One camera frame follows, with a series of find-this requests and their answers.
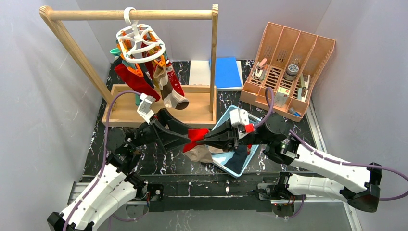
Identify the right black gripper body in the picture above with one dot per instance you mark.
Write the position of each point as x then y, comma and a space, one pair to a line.
234, 134

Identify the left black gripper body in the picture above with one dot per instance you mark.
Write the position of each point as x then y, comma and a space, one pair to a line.
156, 130

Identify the brown striped sock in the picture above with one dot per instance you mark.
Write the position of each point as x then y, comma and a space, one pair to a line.
171, 98

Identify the white sock hanger with clips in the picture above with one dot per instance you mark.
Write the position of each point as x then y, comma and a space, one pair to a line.
138, 43

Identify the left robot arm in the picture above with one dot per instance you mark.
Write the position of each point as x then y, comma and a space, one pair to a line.
117, 183

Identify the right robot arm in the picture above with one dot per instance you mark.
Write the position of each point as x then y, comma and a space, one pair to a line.
335, 178

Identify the light blue plastic basket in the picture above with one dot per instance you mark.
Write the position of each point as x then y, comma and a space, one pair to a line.
220, 160

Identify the navy sock in basket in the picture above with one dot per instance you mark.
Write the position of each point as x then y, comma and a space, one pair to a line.
235, 164

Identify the red santa hanging sock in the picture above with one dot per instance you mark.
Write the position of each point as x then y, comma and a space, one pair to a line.
173, 78

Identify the wooden clothes rack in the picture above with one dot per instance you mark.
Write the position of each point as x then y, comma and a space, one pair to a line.
200, 113

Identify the long red hanging sock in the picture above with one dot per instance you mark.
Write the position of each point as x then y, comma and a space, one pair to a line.
140, 84

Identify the blue folder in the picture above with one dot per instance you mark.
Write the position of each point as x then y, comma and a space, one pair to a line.
227, 74

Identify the white small box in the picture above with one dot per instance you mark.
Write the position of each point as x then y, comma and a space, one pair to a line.
281, 98

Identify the white board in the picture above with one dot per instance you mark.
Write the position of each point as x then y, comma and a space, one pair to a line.
200, 74

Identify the stapler in organizer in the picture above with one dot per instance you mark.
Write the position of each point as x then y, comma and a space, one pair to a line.
260, 69

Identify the grey round tin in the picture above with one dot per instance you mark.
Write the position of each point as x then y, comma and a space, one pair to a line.
291, 72

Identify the pink desk file organizer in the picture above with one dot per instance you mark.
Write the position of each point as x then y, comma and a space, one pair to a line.
282, 46

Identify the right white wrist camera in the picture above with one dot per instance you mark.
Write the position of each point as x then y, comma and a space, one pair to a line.
240, 122

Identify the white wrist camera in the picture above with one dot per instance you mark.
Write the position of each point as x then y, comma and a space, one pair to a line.
240, 122
145, 107

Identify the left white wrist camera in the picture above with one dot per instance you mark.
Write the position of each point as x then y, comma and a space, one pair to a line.
145, 107

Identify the metal base rail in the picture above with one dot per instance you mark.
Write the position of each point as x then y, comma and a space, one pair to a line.
217, 192

